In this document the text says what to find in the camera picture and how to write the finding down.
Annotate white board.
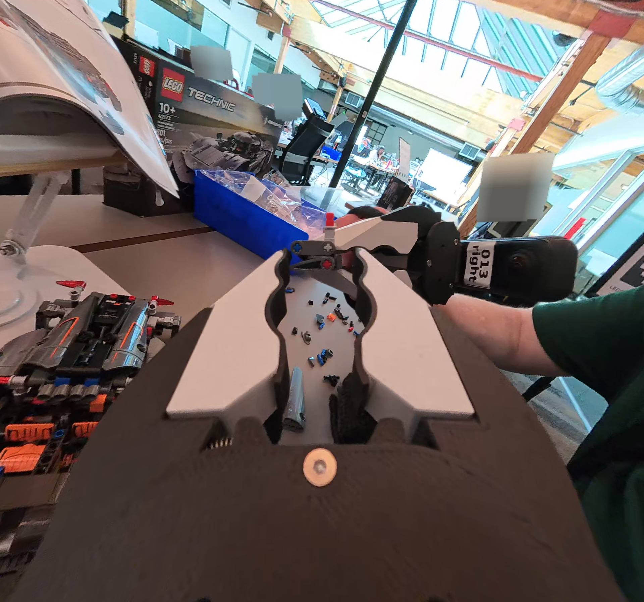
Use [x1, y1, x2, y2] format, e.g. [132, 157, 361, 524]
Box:
[415, 148, 474, 205]

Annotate white book stand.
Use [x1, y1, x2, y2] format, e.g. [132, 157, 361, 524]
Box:
[0, 152, 129, 346]

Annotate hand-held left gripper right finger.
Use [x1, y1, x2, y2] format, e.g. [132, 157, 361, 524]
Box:
[352, 247, 476, 424]

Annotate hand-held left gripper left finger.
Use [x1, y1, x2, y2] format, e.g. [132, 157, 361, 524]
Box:
[165, 249, 292, 444]

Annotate lego instruction booklet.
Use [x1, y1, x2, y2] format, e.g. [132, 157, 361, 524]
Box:
[0, 0, 180, 199]

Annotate lego set box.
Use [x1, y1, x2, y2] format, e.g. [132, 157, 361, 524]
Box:
[103, 36, 286, 218]

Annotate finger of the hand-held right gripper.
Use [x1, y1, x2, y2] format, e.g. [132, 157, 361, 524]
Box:
[294, 267, 416, 297]
[333, 219, 420, 252]

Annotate person's right forearm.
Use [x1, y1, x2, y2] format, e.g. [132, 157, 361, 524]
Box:
[435, 292, 569, 376]

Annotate scattered loose lego pieces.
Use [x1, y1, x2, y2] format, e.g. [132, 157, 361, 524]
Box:
[286, 285, 365, 389]

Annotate clear plastic parts bags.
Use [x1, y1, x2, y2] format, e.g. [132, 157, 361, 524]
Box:
[201, 168, 348, 228]

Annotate black pole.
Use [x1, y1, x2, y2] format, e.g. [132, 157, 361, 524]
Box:
[329, 0, 438, 187]

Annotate long grey lego blade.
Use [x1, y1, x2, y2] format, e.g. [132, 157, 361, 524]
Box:
[282, 367, 307, 433]

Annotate dark boxed set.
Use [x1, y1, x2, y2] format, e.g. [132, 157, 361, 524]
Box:
[377, 175, 416, 210]

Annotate wooden post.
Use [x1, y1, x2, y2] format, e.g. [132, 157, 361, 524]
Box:
[455, 34, 612, 238]

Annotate black office chair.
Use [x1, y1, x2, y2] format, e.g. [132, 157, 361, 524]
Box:
[278, 99, 337, 187]

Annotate blue plastic bin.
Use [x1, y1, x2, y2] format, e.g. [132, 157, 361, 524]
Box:
[194, 169, 328, 261]

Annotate framed tag sign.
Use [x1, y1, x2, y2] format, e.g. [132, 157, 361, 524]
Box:
[586, 245, 644, 301]

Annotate small lego beam assembly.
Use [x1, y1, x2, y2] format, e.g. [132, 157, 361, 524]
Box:
[291, 212, 349, 272]

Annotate silver ventilation duct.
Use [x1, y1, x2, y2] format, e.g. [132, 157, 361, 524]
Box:
[596, 48, 644, 116]

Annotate grey and black lego car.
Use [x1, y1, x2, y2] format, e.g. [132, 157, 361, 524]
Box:
[0, 280, 183, 578]

